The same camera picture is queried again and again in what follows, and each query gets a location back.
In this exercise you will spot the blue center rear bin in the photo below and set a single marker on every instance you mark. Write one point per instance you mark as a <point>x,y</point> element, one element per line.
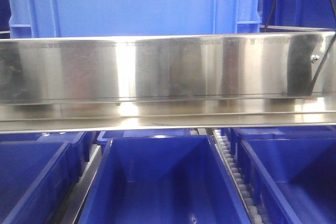
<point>105,136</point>

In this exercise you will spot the blue center front bin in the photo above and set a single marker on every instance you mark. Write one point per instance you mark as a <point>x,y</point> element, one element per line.
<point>163,180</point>

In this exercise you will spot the blue left rear bin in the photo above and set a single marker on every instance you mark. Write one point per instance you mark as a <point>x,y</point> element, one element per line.
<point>78,154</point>

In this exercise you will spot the white roller track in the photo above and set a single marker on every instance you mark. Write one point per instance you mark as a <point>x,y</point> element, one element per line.
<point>223,147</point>

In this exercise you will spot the blue right front bin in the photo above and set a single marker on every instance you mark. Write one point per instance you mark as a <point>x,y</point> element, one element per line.
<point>291,181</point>

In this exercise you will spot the blue right rear bin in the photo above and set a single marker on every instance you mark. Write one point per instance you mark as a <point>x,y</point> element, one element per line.
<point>238,133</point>

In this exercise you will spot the blue left front bin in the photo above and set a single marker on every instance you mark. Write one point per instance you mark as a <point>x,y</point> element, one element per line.
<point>34,180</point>

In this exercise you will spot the large light blue crate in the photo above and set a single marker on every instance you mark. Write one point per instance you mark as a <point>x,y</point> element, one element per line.
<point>78,18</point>

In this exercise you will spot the dark blue upper-right bin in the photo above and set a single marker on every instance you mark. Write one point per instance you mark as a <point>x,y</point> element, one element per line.
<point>298,13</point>

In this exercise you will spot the stainless steel shelf rail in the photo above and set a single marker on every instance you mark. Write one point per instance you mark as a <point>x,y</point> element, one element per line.
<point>147,82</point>

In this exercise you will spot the rail screw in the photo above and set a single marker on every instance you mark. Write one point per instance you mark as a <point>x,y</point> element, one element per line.
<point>314,58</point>

